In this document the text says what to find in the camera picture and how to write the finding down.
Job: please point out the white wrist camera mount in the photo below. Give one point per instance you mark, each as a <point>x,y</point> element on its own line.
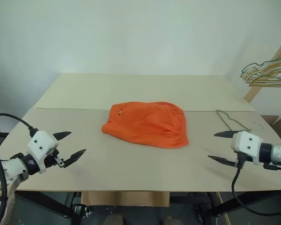
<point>41,143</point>
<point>246,141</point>

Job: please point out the brown cardboard flap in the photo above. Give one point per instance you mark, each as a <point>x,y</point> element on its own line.
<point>124,199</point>

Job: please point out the orange shorts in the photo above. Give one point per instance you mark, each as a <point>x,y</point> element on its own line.
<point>145,124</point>

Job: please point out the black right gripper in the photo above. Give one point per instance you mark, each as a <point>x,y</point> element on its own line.
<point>240,159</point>

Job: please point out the wooden rack beam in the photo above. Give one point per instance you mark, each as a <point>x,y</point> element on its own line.
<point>253,92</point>

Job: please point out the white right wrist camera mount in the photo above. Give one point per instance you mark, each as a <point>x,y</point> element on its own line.
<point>246,141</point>

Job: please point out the brown cardboard box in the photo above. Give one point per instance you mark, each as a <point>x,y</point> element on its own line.
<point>279,126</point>

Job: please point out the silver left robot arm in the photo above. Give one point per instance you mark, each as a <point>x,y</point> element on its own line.
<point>11,169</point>

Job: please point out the black table frame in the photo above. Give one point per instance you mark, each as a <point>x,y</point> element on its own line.
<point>192,199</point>

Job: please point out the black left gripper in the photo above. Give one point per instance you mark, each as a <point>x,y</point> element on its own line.
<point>52,159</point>

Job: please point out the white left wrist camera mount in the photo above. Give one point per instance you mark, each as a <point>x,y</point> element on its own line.
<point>41,143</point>

